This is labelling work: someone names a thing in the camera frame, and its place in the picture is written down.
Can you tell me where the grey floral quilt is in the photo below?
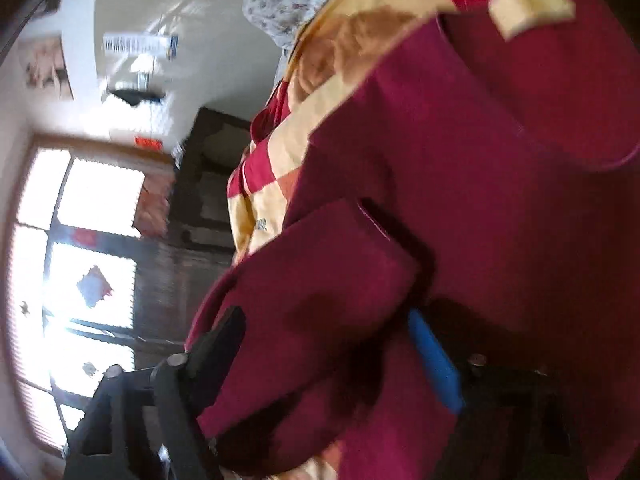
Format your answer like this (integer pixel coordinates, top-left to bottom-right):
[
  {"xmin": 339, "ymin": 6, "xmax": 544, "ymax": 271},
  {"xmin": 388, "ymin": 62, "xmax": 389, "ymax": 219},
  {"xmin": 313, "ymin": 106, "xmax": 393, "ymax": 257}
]
[{"xmin": 242, "ymin": 0, "xmax": 353, "ymax": 51}]

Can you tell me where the white striped fixture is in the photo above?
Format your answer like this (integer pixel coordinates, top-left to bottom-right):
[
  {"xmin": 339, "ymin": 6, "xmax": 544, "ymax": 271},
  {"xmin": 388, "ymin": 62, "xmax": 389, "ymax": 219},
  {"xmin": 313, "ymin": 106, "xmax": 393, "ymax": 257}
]
[{"xmin": 102, "ymin": 32, "xmax": 181, "ymax": 62}]

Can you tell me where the bright window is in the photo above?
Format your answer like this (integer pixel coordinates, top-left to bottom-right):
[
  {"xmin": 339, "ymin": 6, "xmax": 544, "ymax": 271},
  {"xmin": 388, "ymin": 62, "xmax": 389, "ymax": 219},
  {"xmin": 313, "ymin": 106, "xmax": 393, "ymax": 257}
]
[{"xmin": 10, "ymin": 135, "xmax": 176, "ymax": 456}]

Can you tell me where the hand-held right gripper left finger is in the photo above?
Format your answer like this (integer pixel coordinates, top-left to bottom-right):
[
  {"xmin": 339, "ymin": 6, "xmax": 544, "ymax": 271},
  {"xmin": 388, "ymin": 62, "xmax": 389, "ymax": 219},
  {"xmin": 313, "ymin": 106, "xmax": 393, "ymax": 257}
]
[{"xmin": 65, "ymin": 305, "xmax": 247, "ymax": 480}]

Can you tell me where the orange red cloth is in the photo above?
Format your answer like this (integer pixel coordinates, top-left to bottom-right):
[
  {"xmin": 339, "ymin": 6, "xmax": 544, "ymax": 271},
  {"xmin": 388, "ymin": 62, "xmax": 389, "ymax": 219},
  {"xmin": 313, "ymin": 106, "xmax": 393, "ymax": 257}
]
[{"xmin": 134, "ymin": 179, "xmax": 174, "ymax": 237}]

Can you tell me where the wall poster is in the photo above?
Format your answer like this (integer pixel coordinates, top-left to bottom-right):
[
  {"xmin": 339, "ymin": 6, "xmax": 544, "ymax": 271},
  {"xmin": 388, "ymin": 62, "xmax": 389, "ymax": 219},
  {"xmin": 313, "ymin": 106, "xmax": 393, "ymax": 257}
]
[{"xmin": 20, "ymin": 35, "xmax": 74, "ymax": 102}]

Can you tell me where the dark carved wooden headboard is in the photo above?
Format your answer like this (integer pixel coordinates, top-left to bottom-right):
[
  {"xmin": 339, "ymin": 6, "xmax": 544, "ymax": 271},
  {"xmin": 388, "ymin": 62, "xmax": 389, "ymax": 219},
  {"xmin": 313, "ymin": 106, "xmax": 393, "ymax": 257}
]
[{"xmin": 135, "ymin": 107, "xmax": 253, "ymax": 361}]

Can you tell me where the red diamond window decoration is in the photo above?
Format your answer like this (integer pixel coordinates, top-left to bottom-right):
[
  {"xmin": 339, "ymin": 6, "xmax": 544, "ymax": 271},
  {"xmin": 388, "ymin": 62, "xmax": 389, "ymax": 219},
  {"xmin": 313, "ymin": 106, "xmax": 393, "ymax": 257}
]
[{"xmin": 75, "ymin": 265, "xmax": 114, "ymax": 309}]

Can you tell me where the orange checked printed blanket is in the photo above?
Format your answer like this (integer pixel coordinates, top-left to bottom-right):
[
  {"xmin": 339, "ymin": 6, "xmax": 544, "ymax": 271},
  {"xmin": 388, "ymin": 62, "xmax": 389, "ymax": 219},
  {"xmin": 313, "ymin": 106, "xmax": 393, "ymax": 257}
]
[{"xmin": 220, "ymin": 0, "xmax": 576, "ymax": 480}]

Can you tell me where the maroon garment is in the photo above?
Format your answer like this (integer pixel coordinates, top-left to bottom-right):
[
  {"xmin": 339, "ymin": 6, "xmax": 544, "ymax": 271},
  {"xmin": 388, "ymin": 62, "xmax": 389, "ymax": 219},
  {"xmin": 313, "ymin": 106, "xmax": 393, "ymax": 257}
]
[{"xmin": 185, "ymin": 0, "xmax": 640, "ymax": 480}]

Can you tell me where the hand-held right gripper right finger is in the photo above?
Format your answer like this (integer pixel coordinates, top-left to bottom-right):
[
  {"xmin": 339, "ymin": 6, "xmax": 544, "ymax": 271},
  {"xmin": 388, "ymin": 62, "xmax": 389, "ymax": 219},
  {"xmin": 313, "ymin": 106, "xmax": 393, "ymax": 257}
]
[{"xmin": 407, "ymin": 309, "xmax": 591, "ymax": 480}]

